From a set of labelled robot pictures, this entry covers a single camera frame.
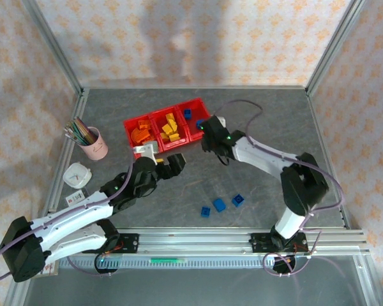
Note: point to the blue lego brick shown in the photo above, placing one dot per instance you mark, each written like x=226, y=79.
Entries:
x=205, y=212
x=199, y=124
x=187, y=113
x=238, y=199
x=219, y=205

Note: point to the orange two-stud lego plate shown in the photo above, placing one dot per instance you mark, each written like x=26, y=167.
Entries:
x=137, y=135

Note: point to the orange lego brick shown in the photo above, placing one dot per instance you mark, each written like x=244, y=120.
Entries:
x=144, y=124

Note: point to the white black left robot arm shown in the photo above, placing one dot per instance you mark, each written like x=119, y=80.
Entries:
x=73, y=220

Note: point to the red plastic bin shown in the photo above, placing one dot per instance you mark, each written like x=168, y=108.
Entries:
x=137, y=145
x=158, y=121
x=198, y=110

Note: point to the pink cup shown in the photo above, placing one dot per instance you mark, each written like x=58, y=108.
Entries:
x=95, y=146

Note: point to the small white red label card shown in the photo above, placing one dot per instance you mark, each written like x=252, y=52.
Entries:
x=75, y=198

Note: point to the aluminium table edge rail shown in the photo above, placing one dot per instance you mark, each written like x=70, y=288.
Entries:
x=322, y=143
x=79, y=111
x=194, y=87

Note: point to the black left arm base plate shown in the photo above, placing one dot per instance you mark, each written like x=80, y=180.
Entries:
x=129, y=243

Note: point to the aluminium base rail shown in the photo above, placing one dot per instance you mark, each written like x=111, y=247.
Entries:
x=191, y=240

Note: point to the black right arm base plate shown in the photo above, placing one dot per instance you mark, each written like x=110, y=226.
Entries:
x=258, y=243

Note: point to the aluminium frame post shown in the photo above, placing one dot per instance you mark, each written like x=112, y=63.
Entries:
x=54, y=48
x=335, y=48

